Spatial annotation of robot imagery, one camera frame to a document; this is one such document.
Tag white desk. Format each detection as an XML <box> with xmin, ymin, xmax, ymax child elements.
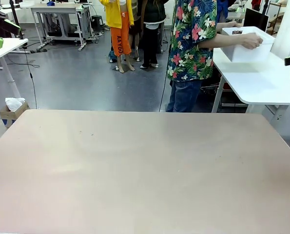
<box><xmin>0</xmin><ymin>38</ymin><xmax>30</xmax><ymax>98</ymax></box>

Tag cardboard box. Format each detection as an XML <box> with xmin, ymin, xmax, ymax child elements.
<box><xmin>0</xmin><ymin>101</ymin><xmax>30</xmax><ymax>129</ymax></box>

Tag person's right hand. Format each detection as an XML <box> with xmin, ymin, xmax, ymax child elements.
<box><xmin>242</xmin><ymin>32</ymin><xmax>264</xmax><ymax>50</ymax></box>

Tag person's right forearm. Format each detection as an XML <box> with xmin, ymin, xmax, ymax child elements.
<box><xmin>198</xmin><ymin>33</ymin><xmax>245</xmax><ymax>49</ymax></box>

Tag person in floral shirt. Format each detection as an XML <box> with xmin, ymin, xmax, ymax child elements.
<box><xmin>166</xmin><ymin>0</ymin><xmax>218</xmax><ymax>82</ymax></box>

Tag black floor cable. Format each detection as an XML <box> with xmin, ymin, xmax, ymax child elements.
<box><xmin>24</xmin><ymin>46</ymin><xmax>38</xmax><ymax>109</ymax></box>

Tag wooden chair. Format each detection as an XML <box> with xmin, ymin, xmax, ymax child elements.
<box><xmin>268</xmin><ymin>11</ymin><xmax>284</xmax><ymax>35</ymax></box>

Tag mannequin yellow jacket orange shorts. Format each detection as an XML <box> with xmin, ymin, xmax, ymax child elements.
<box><xmin>98</xmin><ymin>0</ymin><xmax>135</xmax><ymax>74</ymax></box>

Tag grey metal-frame desk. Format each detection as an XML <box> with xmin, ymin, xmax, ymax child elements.
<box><xmin>30</xmin><ymin>3</ymin><xmax>93</xmax><ymax>52</ymax></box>

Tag mannequin in black clothes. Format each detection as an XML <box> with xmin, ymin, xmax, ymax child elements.
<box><xmin>135</xmin><ymin>0</ymin><xmax>167</xmax><ymax>69</ymax></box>

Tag black stool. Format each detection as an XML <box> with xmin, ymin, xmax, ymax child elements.
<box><xmin>91</xmin><ymin>15</ymin><xmax>104</xmax><ymax>32</ymax></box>

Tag black computer monitor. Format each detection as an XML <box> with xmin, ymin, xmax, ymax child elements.
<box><xmin>243</xmin><ymin>7</ymin><xmax>269</xmax><ymax>32</ymax></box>

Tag blue jeans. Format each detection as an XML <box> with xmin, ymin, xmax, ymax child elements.
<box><xmin>166</xmin><ymin>79</ymin><xmax>203</xmax><ymax>113</ymax></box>

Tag white plastic storage basket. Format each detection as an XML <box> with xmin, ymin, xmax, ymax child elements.
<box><xmin>221</xmin><ymin>26</ymin><xmax>276</xmax><ymax>63</ymax></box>

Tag white crumpled paper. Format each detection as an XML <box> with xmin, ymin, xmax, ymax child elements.
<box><xmin>5</xmin><ymin>97</ymin><xmax>26</xmax><ymax>112</ymax></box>

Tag black stand pole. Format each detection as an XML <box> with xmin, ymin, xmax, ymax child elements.
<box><xmin>9</xmin><ymin>0</ymin><xmax>25</xmax><ymax>39</ymax></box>

